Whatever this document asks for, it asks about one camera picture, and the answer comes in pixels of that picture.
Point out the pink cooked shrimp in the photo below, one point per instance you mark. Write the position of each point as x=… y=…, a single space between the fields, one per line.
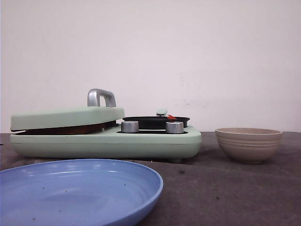
x=170 y=117

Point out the breakfast maker hinged lid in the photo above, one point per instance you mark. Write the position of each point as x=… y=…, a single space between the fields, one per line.
x=101 y=108

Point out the beige ribbed bowl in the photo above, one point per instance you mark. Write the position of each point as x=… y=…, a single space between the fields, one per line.
x=248 y=145

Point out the white bread slice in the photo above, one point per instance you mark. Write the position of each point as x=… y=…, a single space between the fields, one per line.
x=74 y=130

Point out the mint green breakfast maker base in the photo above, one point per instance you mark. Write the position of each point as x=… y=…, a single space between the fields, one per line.
x=111 y=144

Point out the black round frying pan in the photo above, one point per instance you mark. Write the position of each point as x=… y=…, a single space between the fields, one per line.
x=156 y=122

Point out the left silver control knob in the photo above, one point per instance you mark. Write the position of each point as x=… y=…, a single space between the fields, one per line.
x=130 y=127

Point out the silver control knob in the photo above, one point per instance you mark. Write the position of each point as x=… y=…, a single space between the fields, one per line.
x=130 y=127
x=174 y=127

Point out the right silver control knob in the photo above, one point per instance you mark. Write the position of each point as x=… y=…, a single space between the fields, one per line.
x=174 y=127

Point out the blue round plate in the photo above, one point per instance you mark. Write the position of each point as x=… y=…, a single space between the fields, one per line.
x=87 y=192

